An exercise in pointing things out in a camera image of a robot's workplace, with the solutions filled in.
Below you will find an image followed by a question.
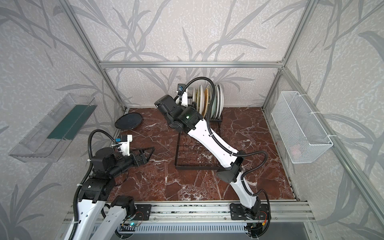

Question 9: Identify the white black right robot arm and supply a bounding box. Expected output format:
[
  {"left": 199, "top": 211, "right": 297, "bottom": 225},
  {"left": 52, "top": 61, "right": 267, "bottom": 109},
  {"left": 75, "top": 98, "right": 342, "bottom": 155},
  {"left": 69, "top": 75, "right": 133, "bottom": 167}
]
[{"left": 154, "top": 77, "right": 268, "bottom": 220}]

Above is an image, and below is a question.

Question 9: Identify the white wire mesh basket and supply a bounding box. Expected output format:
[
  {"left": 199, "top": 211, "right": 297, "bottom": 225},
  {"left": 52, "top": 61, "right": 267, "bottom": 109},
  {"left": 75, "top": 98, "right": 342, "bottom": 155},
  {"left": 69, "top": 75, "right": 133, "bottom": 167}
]
[{"left": 272, "top": 91, "right": 334, "bottom": 164}]

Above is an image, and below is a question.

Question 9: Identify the black wire dish rack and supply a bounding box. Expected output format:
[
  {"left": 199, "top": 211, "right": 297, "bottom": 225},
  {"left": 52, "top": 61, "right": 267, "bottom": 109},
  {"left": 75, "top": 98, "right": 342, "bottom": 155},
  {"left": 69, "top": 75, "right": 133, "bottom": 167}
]
[{"left": 174, "top": 133, "right": 220, "bottom": 171}]

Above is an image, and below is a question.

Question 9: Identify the white plate green text rim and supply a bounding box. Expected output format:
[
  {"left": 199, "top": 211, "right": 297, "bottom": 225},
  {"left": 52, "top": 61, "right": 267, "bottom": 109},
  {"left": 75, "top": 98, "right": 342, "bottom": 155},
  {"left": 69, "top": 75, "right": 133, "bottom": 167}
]
[{"left": 218, "top": 84, "right": 224, "bottom": 118}]

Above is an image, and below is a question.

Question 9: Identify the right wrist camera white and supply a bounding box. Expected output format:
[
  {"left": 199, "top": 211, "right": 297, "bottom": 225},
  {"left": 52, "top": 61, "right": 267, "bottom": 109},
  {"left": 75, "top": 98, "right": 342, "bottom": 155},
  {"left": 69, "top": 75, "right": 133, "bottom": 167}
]
[{"left": 176, "top": 84, "right": 188, "bottom": 107}]

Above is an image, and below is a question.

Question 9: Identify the black round plate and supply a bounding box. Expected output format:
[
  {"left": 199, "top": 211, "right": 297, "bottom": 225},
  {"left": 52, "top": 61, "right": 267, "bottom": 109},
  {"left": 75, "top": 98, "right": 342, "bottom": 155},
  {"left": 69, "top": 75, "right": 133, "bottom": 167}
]
[{"left": 115, "top": 113, "right": 143, "bottom": 131}]

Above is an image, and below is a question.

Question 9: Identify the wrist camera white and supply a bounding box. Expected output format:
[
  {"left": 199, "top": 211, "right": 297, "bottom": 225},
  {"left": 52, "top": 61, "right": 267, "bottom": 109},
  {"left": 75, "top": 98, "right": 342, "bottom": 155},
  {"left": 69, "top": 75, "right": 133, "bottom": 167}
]
[
  {"left": 113, "top": 134, "right": 133, "bottom": 156},
  {"left": 176, "top": 84, "right": 188, "bottom": 107}
]

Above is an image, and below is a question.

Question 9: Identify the orange woven round plate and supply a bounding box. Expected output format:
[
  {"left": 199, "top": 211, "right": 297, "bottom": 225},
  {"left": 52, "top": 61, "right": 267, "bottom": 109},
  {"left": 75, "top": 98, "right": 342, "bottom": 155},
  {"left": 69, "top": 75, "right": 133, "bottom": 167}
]
[{"left": 203, "top": 87, "right": 211, "bottom": 117}]

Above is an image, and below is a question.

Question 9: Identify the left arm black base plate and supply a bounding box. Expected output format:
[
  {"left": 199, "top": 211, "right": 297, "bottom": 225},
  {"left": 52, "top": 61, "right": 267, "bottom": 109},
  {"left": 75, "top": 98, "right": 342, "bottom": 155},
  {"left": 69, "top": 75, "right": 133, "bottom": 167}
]
[{"left": 132, "top": 204, "right": 152, "bottom": 221}]

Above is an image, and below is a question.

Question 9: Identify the clear plastic wall bin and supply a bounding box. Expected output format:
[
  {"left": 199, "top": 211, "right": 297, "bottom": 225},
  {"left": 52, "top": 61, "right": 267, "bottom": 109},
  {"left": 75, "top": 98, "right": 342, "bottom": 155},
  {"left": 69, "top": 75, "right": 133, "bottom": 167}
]
[{"left": 9, "top": 94, "right": 98, "bottom": 163}]

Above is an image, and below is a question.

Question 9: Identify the mint green flower plate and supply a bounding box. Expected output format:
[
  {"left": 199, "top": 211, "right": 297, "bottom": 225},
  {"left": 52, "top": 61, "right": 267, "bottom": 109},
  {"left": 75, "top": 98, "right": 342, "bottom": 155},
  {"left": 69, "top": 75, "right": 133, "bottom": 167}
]
[{"left": 211, "top": 86, "right": 218, "bottom": 119}]

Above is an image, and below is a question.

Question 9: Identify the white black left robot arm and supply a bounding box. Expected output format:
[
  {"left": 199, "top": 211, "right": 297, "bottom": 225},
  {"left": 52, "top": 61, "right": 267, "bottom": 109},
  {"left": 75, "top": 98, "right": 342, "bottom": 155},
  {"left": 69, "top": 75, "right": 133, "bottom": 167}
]
[{"left": 65, "top": 129, "right": 155, "bottom": 240}]

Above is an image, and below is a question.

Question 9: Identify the white plate orange sunburst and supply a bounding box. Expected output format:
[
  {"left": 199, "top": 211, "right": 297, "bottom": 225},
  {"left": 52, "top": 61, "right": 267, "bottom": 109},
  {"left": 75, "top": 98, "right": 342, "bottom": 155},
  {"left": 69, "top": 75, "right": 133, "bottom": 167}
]
[
  {"left": 214, "top": 85, "right": 220, "bottom": 119},
  {"left": 187, "top": 87, "right": 194, "bottom": 106}
]

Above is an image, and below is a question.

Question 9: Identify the yellow woven round plate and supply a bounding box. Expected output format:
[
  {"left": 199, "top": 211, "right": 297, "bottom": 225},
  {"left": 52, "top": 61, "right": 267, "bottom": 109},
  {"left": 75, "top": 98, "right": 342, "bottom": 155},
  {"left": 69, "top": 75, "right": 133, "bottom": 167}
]
[{"left": 192, "top": 88, "right": 198, "bottom": 110}]

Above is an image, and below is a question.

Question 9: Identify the aluminium frame rail base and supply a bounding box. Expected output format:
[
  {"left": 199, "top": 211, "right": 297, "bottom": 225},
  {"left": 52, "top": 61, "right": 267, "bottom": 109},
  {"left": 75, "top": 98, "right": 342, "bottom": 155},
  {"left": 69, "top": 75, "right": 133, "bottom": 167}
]
[{"left": 62, "top": 200, "right": 316, "bottom": 224}]

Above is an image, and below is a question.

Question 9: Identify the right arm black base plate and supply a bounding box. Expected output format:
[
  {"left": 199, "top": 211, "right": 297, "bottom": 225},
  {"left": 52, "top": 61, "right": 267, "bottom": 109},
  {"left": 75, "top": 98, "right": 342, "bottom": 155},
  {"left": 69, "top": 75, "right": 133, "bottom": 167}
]
[{"left": 230, "top": 202, "right": 271, "bottom": 221}]

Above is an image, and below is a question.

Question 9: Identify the white plate green clover emblem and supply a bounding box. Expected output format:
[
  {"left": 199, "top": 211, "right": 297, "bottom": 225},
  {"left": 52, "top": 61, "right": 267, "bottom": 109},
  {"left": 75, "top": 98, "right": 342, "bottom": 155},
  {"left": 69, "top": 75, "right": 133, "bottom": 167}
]
[{"left": 197, "top": 85, "right": 204, "bottom": 114}]

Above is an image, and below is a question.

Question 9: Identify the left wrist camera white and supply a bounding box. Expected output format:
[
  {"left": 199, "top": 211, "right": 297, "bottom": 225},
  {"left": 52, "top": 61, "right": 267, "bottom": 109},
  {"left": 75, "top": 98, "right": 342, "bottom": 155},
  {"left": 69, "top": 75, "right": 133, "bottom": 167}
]
[{"left": 113, "top": 134, "right": 133, "bottom": 156}]

